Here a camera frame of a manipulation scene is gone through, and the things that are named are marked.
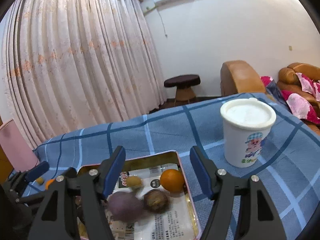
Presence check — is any orange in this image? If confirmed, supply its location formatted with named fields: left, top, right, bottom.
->
left=45, top=179, right=55, bottom=190
left=160, top=169, right=185, bottom=193

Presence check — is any small brown longan fruit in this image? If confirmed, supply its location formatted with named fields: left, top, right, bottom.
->
left=36, top=177, right=44, bottom=185

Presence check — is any purple round fruit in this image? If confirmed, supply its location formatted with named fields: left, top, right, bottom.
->
left=107, top=191, right=145, bottom=223

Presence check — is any small green-brown kiwi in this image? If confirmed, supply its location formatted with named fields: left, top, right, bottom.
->
left=126, top=176, right=143, bottom=190

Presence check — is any dark brown mangosteen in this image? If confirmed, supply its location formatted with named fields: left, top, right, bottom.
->
left=143, top=189, right=170, bottom=213

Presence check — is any small dark brown fruit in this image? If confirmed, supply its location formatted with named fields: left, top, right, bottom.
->
left=75, top=196, right=83, bottom=219

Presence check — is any pink cylindrical bin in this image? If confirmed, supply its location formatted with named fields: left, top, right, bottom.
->
left=0, top=119, right=40, bottom=172

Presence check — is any blue plaid tablecloth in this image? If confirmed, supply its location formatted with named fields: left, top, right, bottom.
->
left=21, top=92, right=320, bottom=240

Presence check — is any pink metal tin tray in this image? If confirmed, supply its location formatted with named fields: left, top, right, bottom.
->
left=75, top=150, right=203, bottom=240

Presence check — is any white paper cup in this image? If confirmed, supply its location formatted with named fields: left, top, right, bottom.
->
left=220, top=98, right=276, bottom=168

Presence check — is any pink floral blanket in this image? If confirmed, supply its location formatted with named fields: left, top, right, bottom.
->
left=260, top=76, right=319, bottom=125

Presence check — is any pink floral curtain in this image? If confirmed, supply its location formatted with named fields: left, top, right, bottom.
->
left=1, top=0, right=167, bottom=148

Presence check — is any brown leather sofa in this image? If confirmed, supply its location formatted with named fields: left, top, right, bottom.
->
left=277, top=62, right=319, bottom=134

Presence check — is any brown leather armchair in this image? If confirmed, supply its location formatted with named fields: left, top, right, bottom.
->
left=220, top=60, right=266, bottom=96

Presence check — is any dark round stool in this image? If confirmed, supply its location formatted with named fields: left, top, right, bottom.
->
left=164, top=74, right=201, bottom=104

